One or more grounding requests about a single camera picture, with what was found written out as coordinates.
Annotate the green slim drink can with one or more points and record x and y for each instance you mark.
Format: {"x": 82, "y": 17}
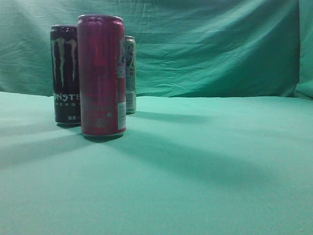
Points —
{"x": 130, "y": 46}

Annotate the pink slim drink can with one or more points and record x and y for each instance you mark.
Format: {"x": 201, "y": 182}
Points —
{"x": 101, "y": 51}

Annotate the green table cloth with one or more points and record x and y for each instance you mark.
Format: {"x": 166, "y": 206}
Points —
{"x": 185, "y": 166}

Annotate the green backdrop cloth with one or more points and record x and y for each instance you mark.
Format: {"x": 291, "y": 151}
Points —
{"x": 185, "y": 48}

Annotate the black Monster energy can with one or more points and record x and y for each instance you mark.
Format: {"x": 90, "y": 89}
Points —
{"x": 65, "y": 73}

